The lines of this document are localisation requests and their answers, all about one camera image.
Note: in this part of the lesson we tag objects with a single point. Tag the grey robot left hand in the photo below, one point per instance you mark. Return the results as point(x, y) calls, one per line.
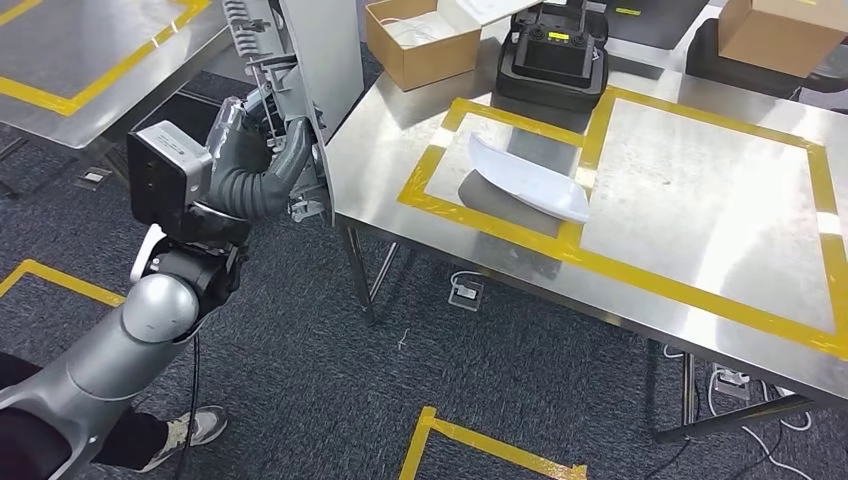
point(242, 142)

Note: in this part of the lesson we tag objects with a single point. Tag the silver plastic wheel cover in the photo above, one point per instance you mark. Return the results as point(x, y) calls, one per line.
point(321, 179)

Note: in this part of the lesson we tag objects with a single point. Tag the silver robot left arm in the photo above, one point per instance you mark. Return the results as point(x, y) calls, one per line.
point(99, 371)

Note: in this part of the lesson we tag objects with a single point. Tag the white curved plastic part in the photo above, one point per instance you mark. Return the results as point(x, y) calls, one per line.
point(530, 182)

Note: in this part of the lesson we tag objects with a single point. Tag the stainless steel workbench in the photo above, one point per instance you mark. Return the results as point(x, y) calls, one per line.
point(696, 199)

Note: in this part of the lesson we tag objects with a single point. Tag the white cabinet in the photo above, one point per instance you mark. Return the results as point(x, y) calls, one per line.
point(338, 53)

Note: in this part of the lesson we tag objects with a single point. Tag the grey floor socket plate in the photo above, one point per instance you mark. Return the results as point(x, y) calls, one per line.
point(732, 383)
point(467, 295)
point(93, 177)

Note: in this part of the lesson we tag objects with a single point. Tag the stainless steel table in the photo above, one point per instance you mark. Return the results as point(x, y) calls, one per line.
point(99, 40)

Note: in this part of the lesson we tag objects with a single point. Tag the open brown cardboard box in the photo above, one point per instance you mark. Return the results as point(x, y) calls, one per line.
point(424, 66)

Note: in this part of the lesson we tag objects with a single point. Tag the white padded insert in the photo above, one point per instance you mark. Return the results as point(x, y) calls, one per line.
point(417, 30)

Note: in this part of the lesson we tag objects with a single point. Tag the yellow floor tape square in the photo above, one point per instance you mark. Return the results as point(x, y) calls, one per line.
point(66, 281)
point(411, 450)

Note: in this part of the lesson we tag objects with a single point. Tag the white flat box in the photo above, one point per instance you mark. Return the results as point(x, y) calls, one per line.
point(497, 8)

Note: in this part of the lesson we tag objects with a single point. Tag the black foam case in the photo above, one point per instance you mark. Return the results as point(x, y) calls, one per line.
point(550, 93)

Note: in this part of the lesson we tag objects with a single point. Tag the person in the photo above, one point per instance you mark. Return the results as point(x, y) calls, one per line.
point(136, 437)

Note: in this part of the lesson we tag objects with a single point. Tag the black remote controller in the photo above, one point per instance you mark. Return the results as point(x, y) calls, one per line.
point(553, 60)

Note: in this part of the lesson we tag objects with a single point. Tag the closed brown cardboard box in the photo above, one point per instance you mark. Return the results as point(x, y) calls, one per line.
point(782, 40)

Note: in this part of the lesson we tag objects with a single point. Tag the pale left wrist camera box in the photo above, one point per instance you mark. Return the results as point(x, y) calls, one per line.
point(162, 172)

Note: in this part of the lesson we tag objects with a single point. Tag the yellow tape frame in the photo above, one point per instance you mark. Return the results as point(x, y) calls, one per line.
point(629, 273)

